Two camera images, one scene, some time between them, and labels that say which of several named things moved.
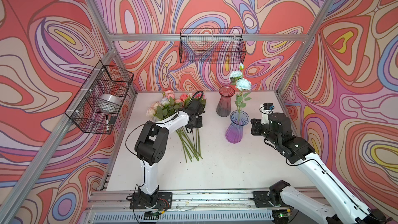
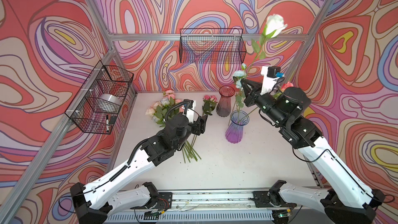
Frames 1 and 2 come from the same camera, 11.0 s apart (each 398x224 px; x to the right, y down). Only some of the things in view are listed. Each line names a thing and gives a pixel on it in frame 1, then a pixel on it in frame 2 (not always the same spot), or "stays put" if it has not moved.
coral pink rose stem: x=183 y=97 to x=275 y=96
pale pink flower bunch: x=168 y=105 stays put
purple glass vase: x=234 y=131 stays put
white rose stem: x=166 y=101 to x=274 y=25
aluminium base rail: x=119 y=201 stays put
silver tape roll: x=108 y=103 stays put
